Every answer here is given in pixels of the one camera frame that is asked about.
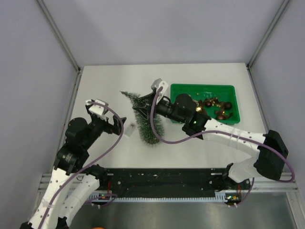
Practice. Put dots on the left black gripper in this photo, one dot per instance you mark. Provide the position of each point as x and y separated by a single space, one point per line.
116 128

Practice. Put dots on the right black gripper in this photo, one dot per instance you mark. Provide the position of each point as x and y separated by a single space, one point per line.
143 111

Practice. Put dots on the small green christmas tree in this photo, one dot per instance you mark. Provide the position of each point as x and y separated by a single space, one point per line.
143 124

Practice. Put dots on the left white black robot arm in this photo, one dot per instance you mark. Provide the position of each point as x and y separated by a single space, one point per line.
71 183

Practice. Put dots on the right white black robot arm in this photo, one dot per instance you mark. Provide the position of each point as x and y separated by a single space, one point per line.
267 152

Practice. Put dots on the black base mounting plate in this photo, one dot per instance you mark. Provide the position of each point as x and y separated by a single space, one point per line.
168 182

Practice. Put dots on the green plastic tray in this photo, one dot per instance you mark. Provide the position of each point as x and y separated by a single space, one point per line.
224 93

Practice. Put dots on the dark red bauble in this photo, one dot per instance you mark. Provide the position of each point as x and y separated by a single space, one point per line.
228 106

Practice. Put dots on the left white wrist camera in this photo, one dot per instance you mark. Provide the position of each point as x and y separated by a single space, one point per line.
97 107

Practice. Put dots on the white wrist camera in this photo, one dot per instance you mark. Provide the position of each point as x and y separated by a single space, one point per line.
97 107
159 83

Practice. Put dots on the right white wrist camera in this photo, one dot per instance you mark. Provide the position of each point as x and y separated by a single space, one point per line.
159 83

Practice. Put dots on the left aluminium frame post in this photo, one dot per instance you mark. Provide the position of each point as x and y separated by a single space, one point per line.
57 34

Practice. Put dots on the aluminium frame post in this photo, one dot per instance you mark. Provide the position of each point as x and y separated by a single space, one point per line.
269 32
57 34

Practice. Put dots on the right aluminium frame post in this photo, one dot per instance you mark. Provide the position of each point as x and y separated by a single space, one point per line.
269 32

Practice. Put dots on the grey slotted cable duct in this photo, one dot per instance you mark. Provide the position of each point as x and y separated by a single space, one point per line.
218 197

